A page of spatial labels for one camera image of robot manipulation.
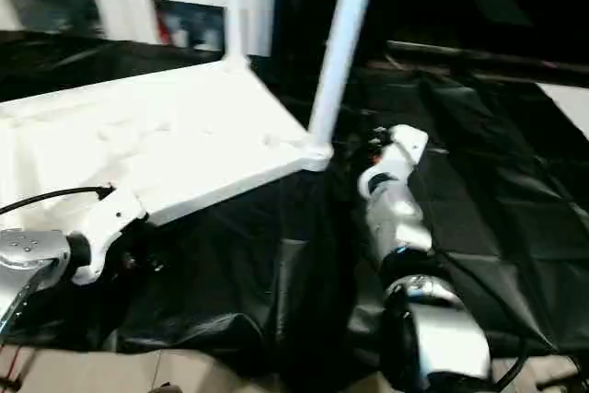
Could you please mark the white plastic table leg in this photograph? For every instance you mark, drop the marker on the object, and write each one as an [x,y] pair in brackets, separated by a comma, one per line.
[343,43]
[234,6]

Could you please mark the white plastic table top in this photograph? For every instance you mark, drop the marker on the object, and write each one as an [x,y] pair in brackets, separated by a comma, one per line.
[138,135]

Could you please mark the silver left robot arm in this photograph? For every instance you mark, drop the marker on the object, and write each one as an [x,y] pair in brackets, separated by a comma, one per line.
[32,250]

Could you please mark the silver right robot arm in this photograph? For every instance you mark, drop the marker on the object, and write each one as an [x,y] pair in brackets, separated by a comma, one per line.
[405,227]

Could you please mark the black plastic mat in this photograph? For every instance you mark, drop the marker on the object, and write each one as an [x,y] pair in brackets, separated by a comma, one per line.
[460,181]

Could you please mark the dark grey robot foot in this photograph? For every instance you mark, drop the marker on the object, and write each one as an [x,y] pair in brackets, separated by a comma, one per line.
[165,388]

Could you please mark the long black bar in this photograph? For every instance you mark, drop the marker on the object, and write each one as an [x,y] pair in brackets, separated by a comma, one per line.
[497,59]

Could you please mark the white flat board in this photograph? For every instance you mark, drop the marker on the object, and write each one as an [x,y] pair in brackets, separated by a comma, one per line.
[568,107]

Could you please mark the red packet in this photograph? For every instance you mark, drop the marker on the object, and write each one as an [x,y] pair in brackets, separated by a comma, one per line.
[162,29]

